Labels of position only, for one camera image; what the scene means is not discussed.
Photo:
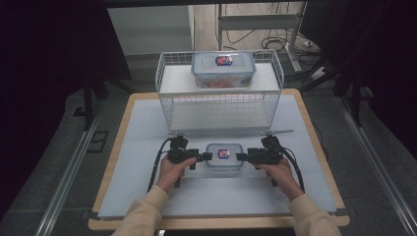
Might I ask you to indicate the black metal stand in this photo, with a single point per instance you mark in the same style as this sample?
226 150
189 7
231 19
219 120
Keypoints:
88 101
355 105

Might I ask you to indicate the person's left hand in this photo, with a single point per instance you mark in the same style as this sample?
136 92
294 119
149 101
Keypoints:
170 175

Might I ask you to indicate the white metal desk frame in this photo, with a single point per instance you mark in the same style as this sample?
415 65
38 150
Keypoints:
259 22

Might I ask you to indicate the person's right hand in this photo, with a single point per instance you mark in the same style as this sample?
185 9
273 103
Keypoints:
283 178

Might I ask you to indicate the pale blue table mat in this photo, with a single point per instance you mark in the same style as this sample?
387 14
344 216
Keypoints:
223 193

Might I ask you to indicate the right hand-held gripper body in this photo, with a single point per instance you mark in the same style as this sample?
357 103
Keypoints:
267 154

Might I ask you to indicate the white cabinet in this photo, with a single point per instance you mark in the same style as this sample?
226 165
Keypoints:
147 29

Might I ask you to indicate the small clear food container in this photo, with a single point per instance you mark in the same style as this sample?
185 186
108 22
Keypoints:
224 164

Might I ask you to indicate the white power strip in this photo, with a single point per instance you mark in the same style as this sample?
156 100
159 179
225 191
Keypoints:
317 73

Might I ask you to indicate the metal floor rail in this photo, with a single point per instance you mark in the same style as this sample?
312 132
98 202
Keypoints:
377 157
67 177

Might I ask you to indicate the large clear food container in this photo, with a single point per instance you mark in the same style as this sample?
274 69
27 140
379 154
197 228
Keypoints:
223 73

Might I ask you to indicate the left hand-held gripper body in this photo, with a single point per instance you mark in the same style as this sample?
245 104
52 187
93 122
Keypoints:
178 154

